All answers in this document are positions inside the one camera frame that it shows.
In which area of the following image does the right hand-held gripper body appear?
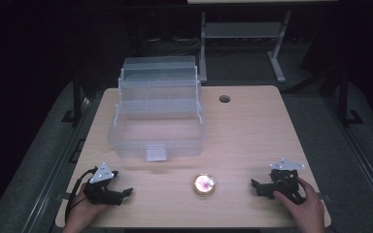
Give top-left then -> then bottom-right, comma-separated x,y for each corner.
255,157 -> 306,205

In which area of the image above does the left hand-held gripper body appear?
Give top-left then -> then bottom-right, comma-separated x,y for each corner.
83,161 -> 124,206

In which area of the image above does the clear plastic storage box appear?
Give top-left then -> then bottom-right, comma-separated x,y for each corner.
107,55 -> 207,162

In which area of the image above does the person's left hand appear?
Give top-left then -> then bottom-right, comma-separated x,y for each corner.
62,183 -> 111,233

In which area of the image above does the person's right hand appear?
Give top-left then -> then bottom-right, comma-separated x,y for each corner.
272,176 -> 326,233

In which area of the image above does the black metal stand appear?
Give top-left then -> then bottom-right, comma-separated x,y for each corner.
60,69 -> 86,124
334,69 -> 364,128

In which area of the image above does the grey metal stand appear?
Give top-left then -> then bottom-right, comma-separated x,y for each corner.
197,10 -> 292,83

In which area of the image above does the black cable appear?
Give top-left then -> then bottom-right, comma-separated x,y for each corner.
64,167 -> 98,223

